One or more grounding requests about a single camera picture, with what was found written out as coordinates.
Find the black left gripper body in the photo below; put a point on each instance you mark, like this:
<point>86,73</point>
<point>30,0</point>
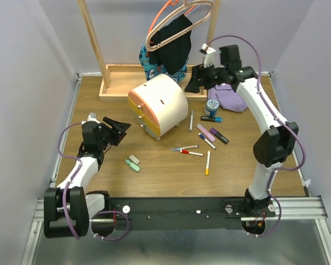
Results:
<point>108,135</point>

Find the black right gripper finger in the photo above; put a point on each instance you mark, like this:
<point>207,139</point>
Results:
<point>196,79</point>
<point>202,90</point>

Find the yellow capped white marker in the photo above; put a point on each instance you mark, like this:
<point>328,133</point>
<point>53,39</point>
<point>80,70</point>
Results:
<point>207,163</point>

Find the black purple highlighter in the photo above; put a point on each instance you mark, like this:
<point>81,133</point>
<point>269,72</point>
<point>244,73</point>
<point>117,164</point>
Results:
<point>219,135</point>

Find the aluminium frame rail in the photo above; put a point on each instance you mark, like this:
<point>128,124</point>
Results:
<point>293,208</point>

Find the pink highlighter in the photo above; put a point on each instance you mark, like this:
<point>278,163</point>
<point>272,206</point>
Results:
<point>206,133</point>

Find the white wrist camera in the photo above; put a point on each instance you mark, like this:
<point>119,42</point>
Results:
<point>209,54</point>
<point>92,117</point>

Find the orange clothes hanger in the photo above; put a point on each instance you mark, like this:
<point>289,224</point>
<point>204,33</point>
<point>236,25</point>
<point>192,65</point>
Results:
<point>168,3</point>

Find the red capped white marker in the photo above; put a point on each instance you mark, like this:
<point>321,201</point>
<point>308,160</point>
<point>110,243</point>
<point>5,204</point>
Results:
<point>191,153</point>

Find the pink clothes hanger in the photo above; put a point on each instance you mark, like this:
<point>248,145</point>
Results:
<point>182,9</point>

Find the round blue white tin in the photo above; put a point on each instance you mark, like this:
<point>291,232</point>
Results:
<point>211,107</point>

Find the black hanging garment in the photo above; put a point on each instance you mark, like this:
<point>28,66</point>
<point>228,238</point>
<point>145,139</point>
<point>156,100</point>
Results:
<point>174,54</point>

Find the white grey eraser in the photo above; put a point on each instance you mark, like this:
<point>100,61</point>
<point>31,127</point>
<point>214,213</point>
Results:
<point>134,159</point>

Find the blue shark print cloth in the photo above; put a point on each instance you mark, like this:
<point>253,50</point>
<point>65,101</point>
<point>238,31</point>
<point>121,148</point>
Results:
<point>153,70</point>

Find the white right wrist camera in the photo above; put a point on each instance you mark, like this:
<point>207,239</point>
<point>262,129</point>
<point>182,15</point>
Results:
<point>209,54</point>

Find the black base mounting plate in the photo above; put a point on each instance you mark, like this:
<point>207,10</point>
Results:
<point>189,213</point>

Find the grey silver marker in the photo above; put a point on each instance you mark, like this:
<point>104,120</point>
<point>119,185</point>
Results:
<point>191,120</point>

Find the black teal highlighter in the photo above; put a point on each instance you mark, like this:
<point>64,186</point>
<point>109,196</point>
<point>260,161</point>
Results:
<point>211,119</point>

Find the purple folded cloth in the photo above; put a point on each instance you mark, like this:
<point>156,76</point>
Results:
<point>228,99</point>

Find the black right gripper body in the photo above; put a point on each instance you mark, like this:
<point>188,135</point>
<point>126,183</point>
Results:
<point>213,75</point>

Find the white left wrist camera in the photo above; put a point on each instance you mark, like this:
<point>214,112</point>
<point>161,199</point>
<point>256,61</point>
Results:
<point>92,117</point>

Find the clear capped blue pen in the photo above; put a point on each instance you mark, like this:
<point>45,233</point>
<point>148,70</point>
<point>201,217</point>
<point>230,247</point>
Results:
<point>185,148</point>

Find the blue capped white marker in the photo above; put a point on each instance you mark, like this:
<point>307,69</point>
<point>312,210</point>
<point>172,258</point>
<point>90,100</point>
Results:
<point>207,141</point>

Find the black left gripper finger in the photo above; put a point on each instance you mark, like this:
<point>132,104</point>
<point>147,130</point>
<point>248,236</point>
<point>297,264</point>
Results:
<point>117,125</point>
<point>121,136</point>

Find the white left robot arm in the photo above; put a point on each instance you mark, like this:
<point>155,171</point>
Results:
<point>68,208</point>

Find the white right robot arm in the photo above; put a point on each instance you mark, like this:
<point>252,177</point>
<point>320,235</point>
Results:
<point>278,136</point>

